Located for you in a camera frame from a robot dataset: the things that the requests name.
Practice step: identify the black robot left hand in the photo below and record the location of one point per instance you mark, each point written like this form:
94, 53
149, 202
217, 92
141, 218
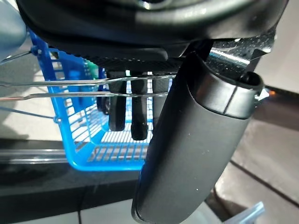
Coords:
187, 144

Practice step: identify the blue plastic shopping basket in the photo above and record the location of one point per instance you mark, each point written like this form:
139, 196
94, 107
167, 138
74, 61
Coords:
105, 166

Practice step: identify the green Sprite bottle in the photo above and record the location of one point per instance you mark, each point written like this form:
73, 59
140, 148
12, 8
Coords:
92, 67

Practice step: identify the small orange object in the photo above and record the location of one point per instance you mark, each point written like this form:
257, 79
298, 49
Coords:
271, 92

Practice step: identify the silver robot left leg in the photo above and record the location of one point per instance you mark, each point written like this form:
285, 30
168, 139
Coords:
10, 35

